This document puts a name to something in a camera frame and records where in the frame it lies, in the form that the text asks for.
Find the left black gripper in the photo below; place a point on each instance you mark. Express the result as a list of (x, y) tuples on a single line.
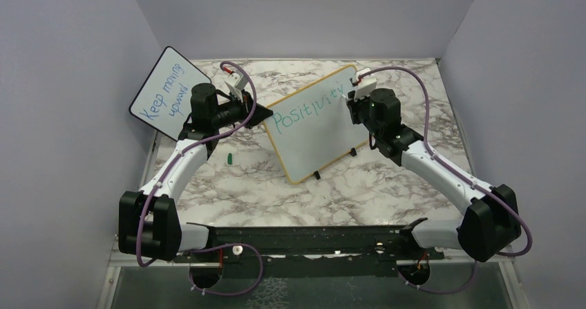
[(260, 113)]

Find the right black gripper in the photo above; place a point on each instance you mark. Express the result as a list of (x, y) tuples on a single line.
[(353, 106)]

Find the yellow-framed whiteboard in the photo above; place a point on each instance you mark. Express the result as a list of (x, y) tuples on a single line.
[(311, 128)]

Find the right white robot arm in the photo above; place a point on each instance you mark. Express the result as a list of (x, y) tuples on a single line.
[(489, 220)]

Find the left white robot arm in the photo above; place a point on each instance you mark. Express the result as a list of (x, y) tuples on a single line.
[(149, 226)]

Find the black-framed whiteboard with writing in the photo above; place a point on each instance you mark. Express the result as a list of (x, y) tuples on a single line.
[(163, 100)]

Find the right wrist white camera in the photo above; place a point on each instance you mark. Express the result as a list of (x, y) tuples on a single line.
[(361, 86)]

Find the wrist white camera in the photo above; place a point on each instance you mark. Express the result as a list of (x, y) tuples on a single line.
[(236, 84), (361, 86)]

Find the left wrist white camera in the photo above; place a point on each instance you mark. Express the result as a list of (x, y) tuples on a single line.
[(236, 84)]

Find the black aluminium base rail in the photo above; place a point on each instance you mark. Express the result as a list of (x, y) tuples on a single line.
[(304, 252)]

